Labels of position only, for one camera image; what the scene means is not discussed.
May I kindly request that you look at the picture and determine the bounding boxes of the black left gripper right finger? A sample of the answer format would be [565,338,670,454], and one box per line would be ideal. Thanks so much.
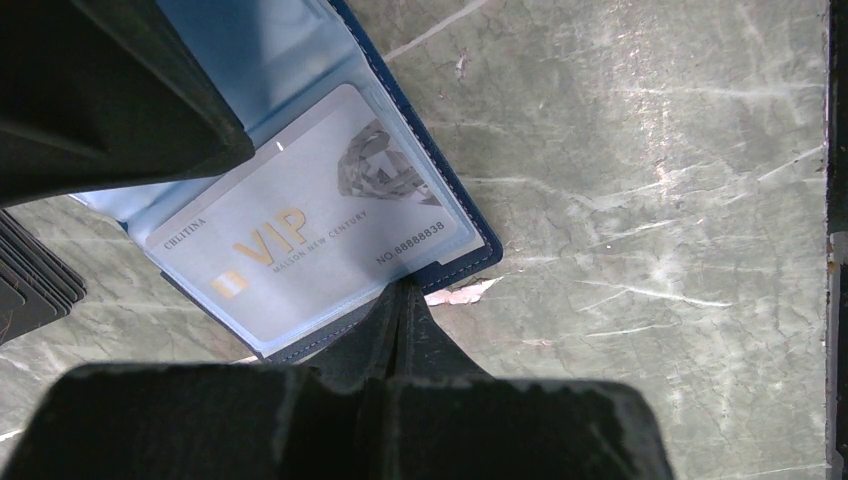
[387,282,673,479]

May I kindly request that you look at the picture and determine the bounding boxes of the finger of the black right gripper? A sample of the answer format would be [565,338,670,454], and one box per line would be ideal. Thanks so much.
[1,1,255,207]

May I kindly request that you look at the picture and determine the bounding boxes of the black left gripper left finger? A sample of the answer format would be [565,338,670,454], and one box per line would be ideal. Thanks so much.
[1,283,401,479]

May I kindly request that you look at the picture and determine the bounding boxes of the silver VIP card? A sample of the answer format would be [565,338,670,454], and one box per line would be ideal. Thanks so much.
[144,84,472,354]

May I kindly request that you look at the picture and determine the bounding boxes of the blue leather card holder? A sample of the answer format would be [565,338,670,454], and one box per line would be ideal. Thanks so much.
[77,1,503,362]

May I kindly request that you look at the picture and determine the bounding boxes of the black VIP card stack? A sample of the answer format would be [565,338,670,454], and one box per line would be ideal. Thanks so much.
[1,210,87,344]

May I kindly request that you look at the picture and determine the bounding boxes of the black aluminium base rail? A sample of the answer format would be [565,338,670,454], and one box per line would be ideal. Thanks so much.
[824,0,847,479]

